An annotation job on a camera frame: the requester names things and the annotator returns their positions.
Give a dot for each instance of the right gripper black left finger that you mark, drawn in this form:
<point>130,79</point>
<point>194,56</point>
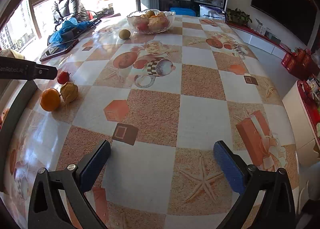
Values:
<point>46,209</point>

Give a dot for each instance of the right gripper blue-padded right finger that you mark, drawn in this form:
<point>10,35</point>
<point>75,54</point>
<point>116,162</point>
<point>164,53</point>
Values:
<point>277,209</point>

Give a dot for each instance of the smooth orange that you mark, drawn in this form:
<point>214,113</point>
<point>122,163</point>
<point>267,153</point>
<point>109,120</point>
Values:
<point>50,100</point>

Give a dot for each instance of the red cherry tomato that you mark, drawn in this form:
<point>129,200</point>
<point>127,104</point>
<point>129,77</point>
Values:
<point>63,77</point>

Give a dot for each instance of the round yellow longan fruit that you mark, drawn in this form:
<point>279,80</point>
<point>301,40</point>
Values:
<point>124,34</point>

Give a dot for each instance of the person in brown coat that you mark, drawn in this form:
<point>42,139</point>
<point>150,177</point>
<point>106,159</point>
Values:
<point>11,54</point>

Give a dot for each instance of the grey white tray box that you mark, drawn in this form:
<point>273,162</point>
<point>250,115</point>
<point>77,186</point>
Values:
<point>12,119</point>

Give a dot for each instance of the golden husk fruit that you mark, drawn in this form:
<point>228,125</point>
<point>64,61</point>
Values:
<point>69,92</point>

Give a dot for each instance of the black power adapter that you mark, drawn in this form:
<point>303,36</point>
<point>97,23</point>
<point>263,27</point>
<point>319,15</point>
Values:
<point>71,34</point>

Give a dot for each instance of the white round side cabinet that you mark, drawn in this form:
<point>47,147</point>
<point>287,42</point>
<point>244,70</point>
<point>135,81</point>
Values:
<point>304,116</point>

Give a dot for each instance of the blue plastic bag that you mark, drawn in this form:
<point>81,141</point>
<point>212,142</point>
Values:
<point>67,25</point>

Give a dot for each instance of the person in black jacket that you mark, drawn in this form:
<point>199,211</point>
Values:
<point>62,9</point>

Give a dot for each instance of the floral checkered tablecloth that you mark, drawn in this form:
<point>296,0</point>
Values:
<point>162,101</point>

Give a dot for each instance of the red gift boxes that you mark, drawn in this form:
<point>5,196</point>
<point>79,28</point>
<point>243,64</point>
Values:
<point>300,64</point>

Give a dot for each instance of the white low tv bench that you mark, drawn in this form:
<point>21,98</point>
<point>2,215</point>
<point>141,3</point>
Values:
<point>261,42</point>

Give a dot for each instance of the glass fruit bowl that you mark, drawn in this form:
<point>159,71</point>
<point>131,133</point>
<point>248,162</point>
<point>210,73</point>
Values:
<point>151,21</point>

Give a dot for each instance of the green potted plant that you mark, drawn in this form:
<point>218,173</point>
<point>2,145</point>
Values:
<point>238,17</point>

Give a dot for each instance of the white blue paper bag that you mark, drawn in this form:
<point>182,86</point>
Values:
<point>212,12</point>

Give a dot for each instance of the blue plastic stool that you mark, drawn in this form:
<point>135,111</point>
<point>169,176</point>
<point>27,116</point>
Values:
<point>183,11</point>

